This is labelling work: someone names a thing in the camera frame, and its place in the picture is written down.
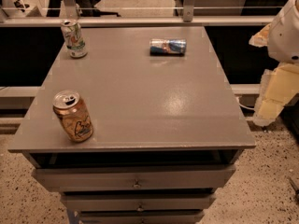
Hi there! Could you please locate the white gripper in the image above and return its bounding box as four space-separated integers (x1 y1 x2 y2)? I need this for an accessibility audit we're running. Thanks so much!
249 0 299 127

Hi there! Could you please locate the orange soda can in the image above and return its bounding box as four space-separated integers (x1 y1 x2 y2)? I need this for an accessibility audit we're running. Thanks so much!
52 90 93 142

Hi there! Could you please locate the blue silver energy drink can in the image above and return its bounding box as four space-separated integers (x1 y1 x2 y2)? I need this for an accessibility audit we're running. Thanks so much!
149 38 187 55

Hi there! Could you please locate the white green 7up can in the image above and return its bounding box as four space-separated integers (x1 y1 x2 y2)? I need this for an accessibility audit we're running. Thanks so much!
61 20 87 58

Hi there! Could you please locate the grey drawer cabinet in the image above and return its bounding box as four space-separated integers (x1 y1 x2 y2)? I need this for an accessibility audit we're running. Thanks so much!
7 26 257 224

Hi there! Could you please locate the grey top drawer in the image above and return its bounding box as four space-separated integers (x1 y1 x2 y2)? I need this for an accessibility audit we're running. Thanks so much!
32 164 235 192

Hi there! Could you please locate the grey drawer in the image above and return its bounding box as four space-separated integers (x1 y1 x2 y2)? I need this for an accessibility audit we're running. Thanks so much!
32 164 235 192
79 210 204 224
61 193 216 212

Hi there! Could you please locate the grey middle drawer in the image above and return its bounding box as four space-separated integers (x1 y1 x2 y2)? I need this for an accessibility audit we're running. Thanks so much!
61 193 216 212

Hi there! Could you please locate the grey bottom drawer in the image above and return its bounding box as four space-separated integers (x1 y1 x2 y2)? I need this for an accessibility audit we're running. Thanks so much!
79 210 204 224

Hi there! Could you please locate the white cable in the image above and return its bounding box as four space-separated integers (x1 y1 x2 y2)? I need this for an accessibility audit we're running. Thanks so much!
235 96 256 111

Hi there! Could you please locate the metal railing frame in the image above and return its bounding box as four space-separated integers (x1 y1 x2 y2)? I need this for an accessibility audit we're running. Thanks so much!
0 0 287 27

